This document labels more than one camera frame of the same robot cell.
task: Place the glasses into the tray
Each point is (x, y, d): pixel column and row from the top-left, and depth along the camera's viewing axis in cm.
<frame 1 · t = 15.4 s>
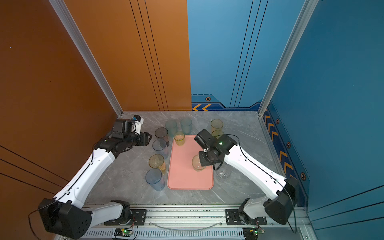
left hand: (148, 134, 80), fingers open
right hand: (205, 161, 74), fingers closed
pink plastic tray: (181, 174, 89), on the table
smoky grey glass: (162, 133, 93), point 14 cm above the table
teal textured glass right: (186, 124, 104), point 8 cm above the table
small green glass: (179, 139, 103), point 3 cm above the table
tall yellow glass: (216, 122, 100), point 12 cm above the table
blue short glass: (160, 146, 94), point 7 cm above the table
amber orange glass: (157, 161, 86), point 9 cm above the table
tall blue glass: (153, 177, 79), point 10 cm above the table
yellow-green short glass: (195, 162, 77), point 17 cm above the table
clear short glass: (223, 173, 89), on the table

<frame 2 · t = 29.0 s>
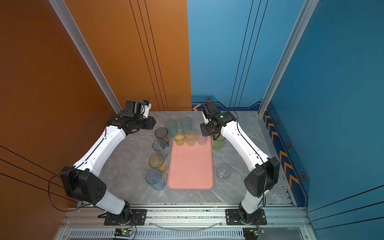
left hand: (153, 119, 83), fingers open
right hand: (207, 129, 82), fingers open
yellow-green short glass: (190, 137, 99), point 7 cm above the table
pale pink clear glass: (201, 140, 100), point 5 cm above the table
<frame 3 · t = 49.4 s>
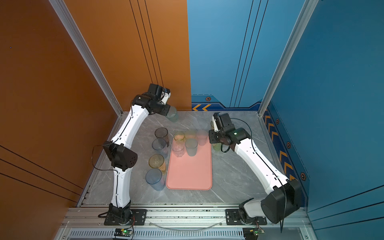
left hand: (166, 107, 90), fingers closed
right hand: (212, 134, 80), fingers open
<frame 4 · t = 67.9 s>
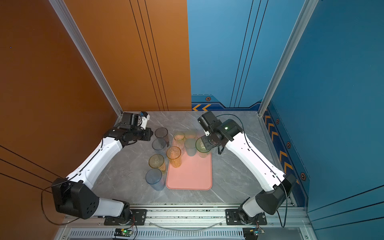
left hand: (151, 130, 84), fingers closed
right hand: (211, 140, 74), fingers closed
tall green glass: (203, 152, 71), point 26 cm above the table
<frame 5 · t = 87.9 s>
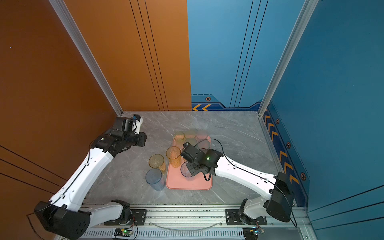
left hand: (145, 134, 78), fingers open
right hand: (193, 164, 76), fingers closed
